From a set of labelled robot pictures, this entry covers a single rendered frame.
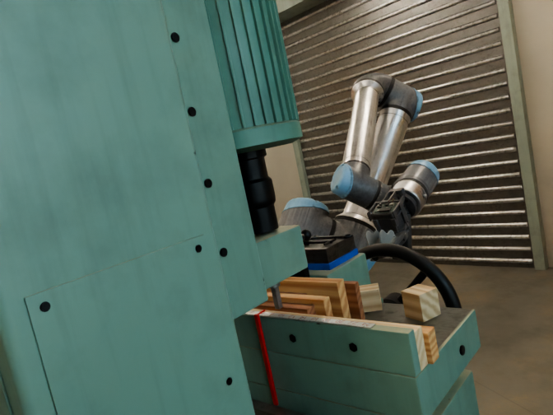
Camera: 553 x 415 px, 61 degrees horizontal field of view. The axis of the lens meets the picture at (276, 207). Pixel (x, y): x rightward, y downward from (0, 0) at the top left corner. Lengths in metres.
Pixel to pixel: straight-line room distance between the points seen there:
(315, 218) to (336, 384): 0.91
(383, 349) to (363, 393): 0.08
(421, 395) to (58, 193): 0.45
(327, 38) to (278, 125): 3.78
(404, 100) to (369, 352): 1.29
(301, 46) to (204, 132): 4.05
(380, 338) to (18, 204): 0.41
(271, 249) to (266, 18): 0.32
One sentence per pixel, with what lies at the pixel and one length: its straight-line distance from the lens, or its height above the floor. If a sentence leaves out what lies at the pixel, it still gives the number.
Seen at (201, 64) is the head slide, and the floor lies 1.31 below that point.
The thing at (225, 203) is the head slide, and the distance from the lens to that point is 0.57.
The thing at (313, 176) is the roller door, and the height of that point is 0.86.
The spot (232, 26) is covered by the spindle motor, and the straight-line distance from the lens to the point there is 0.64.
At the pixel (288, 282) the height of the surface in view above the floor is 0.97.
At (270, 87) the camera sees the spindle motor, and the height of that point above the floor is 1.27.
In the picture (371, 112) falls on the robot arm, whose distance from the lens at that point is 1.60.
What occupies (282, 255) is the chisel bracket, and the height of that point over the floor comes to 1.04.
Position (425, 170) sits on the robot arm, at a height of 1.06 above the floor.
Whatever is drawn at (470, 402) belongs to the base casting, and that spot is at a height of 0.76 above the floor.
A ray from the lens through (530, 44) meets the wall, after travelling 3.63.
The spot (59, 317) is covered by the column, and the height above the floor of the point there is 1.10.
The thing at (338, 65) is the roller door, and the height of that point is 1.80.
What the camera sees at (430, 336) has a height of 0.93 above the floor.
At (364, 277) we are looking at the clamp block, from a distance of 0.93.
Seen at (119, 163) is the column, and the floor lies 1.21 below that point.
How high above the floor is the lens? 1.19
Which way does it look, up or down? 7 degrees down
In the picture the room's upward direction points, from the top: 12 degrees counter-clockwise
